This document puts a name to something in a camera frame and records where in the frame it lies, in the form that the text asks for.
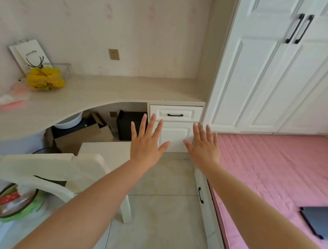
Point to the person's left hand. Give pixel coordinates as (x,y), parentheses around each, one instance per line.
(144,148)

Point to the person's right hand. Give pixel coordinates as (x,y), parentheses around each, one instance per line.
(205,154)

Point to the person's left forearm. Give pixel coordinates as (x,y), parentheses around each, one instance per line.
(89,205)

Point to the brown cardboard box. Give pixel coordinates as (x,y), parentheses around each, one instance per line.
(82,136)

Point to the white bed drawer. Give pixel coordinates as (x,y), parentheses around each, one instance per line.
(207,220)

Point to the white cabinet door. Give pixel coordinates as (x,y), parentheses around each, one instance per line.
(174,133)

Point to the light wooden table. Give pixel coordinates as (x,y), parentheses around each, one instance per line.
(115,89)

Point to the white basin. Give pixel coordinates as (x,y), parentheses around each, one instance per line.
(69,123)

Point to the white wardrobe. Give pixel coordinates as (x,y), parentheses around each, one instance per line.
(256,77)

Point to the white chair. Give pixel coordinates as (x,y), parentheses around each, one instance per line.
(51,164)

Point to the yellow plastic bag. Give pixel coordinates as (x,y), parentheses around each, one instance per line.
(43,79)

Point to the dark laptop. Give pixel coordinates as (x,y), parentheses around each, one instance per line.
(317,218)

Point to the pink plastic packet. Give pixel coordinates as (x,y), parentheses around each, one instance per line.
(12,104)

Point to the glass lid with green rim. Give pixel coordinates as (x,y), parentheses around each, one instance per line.
(15,202)

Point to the white paper bag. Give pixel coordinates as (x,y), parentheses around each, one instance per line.
(28,55)

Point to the gold wall socket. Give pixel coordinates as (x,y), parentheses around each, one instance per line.
(113,114)
(114,54)

